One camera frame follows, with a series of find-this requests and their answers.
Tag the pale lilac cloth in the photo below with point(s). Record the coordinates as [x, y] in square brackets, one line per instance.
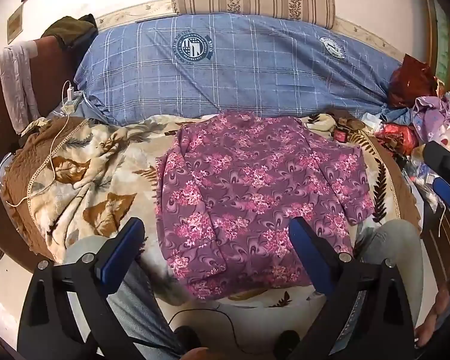
[15, 82]

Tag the small dark red jar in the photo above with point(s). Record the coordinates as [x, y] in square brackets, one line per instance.
[341, 135]

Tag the beige leaf print blanket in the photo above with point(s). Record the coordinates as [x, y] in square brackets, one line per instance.
[97, 165]

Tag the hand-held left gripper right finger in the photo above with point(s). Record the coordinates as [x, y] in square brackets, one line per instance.
[307, 251]

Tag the brown wooden headboard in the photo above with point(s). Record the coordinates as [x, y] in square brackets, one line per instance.
[48, 67]

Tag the blue denim cloth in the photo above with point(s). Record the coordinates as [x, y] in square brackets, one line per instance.
[393, 112]

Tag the small pale wall picture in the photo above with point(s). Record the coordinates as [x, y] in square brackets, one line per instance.
[15, 24]

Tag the brown quilted bedspread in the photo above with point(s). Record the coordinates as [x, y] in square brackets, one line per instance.
[22, 180]

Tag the person's leg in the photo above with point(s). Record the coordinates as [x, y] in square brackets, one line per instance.
[390, 240]
[135, 307]

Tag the dark red plastic bag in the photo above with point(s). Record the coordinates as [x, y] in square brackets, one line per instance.
[410, 82]

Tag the blue plaid pillow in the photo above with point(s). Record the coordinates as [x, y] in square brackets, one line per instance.
[247, 63]

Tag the brown wooden cabinet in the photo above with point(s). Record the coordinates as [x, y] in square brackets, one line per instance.
[446, 232]

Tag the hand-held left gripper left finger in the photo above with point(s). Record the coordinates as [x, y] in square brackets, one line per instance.
[122, 247]

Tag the red patterned bag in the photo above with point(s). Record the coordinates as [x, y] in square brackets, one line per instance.
[397, 135]

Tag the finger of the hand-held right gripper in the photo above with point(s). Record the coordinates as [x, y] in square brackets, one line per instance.
[448, 193]

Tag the purple floral shirt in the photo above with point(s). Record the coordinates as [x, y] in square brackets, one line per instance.
[247, 195]

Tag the dark green cloth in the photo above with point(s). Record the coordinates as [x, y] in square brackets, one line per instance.
[71, 28]

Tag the person's right leg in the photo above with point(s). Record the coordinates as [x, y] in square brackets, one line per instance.
[390, 240]

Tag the person's left leg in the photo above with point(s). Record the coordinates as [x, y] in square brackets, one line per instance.
[135, 307]

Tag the white charger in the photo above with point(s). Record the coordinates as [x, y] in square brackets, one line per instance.
[72, 103]

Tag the purple printed cloth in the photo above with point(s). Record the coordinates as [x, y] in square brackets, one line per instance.
[435, 116]

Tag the clear plastic bag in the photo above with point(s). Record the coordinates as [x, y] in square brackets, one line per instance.
[420, 172]

